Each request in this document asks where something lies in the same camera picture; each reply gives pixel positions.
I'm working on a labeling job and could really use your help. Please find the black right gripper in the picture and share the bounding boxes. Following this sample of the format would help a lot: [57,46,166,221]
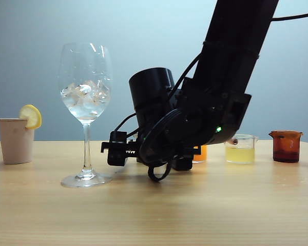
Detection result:
[101,131,203,171]

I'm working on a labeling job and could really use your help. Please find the clear measuring cup orange juice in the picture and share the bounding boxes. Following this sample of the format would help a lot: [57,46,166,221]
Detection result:
[192,145,208,164]

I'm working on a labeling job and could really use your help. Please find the clear measuring cup yellow juice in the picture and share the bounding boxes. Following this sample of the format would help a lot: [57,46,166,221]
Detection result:
[224,134,259,165]

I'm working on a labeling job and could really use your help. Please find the beige paper cup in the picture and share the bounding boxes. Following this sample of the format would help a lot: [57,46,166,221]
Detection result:
[0,118,34,165]

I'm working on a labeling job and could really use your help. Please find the amber brown glass measuring cup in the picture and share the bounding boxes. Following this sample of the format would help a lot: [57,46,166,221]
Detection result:
[268,130,304,163]

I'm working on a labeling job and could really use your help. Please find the tall clear wine glass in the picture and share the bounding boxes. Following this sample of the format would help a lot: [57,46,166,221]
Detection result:
[58,42,113,189]

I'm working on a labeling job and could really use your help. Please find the yellow lemon slice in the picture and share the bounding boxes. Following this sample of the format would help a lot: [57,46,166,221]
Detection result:
[18,104,43,130]

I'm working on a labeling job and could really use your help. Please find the black looped gripper cable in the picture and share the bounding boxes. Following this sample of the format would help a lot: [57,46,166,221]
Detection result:
[138,109,182,183]

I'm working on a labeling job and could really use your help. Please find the thin black camera cable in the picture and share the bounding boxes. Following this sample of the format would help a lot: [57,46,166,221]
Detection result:
[114,112,139,136]

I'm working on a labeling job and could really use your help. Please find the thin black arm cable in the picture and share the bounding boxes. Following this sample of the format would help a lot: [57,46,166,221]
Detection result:
[271,10,308,22]

